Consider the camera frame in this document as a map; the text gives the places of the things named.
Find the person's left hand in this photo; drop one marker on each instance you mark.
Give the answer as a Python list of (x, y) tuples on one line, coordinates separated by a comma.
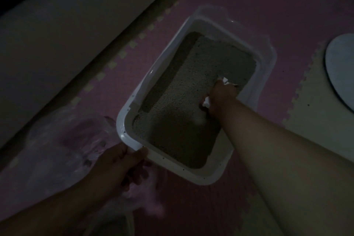
[(119, 169)]

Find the person's right hand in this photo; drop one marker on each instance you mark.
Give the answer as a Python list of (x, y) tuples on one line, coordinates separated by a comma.
[(221, 100)]

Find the clear plastic bag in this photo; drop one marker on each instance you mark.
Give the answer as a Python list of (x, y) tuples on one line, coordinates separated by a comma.
[(60, 147)]

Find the white cat litter tray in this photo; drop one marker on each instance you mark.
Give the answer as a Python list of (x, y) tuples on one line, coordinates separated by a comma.
[(265, 50)]

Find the person's left forearm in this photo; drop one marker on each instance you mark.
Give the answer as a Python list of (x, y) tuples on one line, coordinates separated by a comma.
[(47, 213)]

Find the person's right forearm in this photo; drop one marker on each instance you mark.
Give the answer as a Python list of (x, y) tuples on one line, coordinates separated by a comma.
[(290, 166)]

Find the pink foam floor mat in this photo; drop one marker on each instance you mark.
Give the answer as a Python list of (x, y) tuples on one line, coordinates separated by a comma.
[(290, 17)]

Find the white standing fan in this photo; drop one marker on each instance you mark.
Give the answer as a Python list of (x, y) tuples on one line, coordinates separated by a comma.
[(341, 70)]

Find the white bed frame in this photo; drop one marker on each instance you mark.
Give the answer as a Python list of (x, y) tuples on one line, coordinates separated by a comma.
[(69, 45)]

